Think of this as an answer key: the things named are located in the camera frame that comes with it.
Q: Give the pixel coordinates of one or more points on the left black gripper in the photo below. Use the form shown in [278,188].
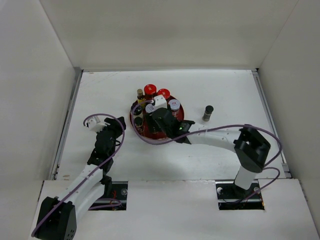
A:
[114,125]

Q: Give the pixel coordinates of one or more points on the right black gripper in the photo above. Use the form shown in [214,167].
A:
[151,120]

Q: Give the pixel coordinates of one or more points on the white lid sauce jar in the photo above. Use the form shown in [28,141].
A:
[149,108]

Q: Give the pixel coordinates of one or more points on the small black cap spice jar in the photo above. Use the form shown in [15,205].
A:
[139,124]

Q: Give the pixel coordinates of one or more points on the clear bottle black pump cap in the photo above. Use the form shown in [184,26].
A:
[136,111]

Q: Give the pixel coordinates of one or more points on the small yellow label oil bottle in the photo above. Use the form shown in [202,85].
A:
[141,98]

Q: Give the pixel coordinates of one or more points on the red lid chili sauce jar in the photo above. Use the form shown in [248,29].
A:
[150,91]

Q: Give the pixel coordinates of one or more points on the black cap spice bottle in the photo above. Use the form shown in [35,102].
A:
[207,113]

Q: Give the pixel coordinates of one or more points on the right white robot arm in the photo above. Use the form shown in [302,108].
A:
[250,147]

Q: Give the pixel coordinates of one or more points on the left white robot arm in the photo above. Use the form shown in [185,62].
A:
[58,216]

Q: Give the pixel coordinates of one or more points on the round red tray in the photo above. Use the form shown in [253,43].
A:
[153,134]

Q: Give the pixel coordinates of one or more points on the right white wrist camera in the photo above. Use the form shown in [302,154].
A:
[159,102]

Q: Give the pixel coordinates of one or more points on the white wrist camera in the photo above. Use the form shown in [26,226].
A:
[94,125]
[159,102]

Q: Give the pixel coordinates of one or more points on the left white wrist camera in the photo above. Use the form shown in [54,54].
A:
[94,125]

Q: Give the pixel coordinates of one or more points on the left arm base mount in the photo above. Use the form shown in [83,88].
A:
[113,199]

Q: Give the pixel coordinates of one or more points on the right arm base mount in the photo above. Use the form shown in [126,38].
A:
[231,197]

